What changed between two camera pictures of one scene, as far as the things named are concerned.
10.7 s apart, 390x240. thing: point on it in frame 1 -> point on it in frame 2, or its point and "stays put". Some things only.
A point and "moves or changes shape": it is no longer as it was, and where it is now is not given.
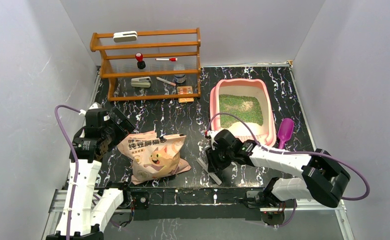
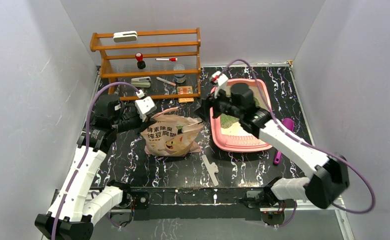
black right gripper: [213, 163] -> [202, 112]
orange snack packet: [185, 90] stays put
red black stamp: [141, 63] stays put
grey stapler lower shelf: [141, 82] stays put
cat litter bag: [153, 157] -> [172, 135]
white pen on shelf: [166, 81] stays put
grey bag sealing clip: [204, 166] moves or changes shape
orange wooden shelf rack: [156, 66] stays put
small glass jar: [180, 78] stays put
